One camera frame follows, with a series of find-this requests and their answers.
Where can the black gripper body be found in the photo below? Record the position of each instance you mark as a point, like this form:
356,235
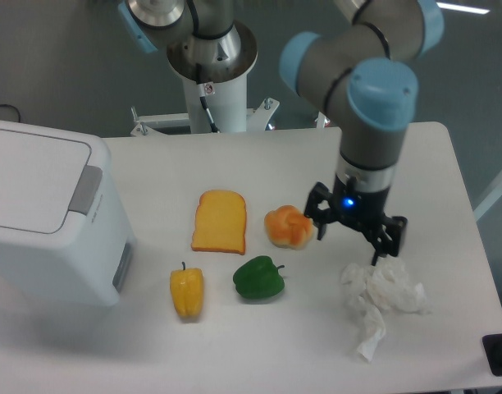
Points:
360,211

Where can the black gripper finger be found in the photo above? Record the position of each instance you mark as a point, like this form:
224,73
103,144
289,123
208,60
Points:
320,216
387,237

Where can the white trash can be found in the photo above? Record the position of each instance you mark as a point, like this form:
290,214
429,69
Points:
64,233

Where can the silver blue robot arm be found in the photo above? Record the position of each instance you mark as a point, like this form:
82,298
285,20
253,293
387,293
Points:
359,80

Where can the crumpled white tissue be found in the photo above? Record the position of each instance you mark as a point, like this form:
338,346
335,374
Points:
372,291

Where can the knotted bread roll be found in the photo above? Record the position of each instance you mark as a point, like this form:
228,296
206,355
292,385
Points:
287,227

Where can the toast bread slice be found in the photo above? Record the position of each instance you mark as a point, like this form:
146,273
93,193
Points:
220,223

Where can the green bell pepper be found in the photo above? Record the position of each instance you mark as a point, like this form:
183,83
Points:
259,279

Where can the black device at edge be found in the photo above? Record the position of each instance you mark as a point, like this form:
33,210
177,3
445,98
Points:
493,348

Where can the yellow bell pepper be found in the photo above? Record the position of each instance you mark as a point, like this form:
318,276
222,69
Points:
187,291

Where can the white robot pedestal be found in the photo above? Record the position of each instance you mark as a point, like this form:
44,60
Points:
211,108

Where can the white metal frame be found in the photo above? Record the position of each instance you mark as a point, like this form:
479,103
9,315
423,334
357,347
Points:
491,195

